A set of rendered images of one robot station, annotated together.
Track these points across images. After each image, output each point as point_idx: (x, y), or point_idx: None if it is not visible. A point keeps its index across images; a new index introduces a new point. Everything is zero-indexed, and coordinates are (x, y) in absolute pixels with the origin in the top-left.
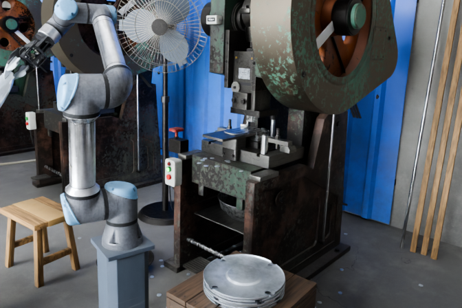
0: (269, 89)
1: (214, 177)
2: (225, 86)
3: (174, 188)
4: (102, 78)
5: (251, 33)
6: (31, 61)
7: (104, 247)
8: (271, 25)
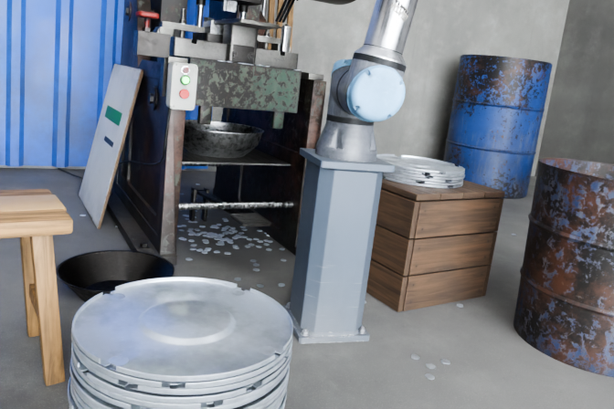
0: None
1: (238, 89)
2: None
3: (171, 117)
4: None
5: None
6: None
7: (363, 162)
8: None
